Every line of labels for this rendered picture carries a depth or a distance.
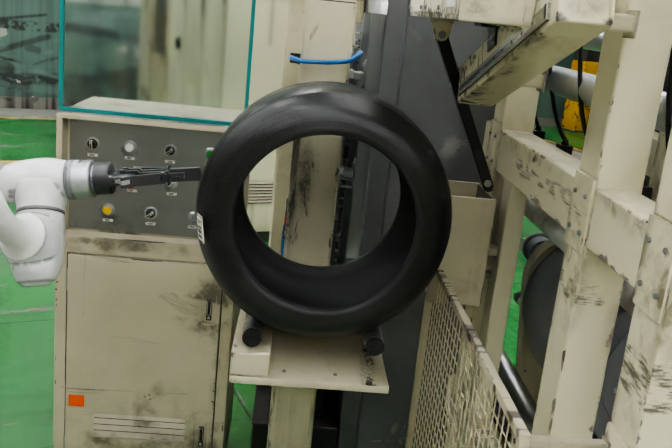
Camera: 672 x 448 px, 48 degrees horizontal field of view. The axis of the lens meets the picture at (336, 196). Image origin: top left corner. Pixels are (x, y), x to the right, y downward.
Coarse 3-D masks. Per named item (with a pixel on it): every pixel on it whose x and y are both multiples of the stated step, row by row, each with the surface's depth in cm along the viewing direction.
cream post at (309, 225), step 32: (320, 0) 189; (352, 0) 189; (320, 32) 191; (352, 32) 191; (320, 64) 193; (320, 160) 199; (320, 192) 201; (288, 224) 203; (320, 224) 203; (288, 256) 205; (320, 256) 205; (288, 416) 217
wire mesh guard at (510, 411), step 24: (432, 312) 203; (456, 312) 174; (432, 336) 202; (480, 360) 150; (432, 384) 195; (480, 384) 152; (432, 408) 194; (504, 408) 132; (408, 432) 221; (456, 432) 168; (480, 432) 148; (528, 432) 123
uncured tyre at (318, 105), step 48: (288, 96) 162; (336, 96) 161; (240, 144) 160; (384, 144) 160; (240, 192) 190; (432, 192) 163; (240, 240) 192; (384, 240) 195; (432, 240) 166; (240, 288) 167; (288, 288) 194; (336, 288) 196; (384, 288) 169; (336, 336) 174
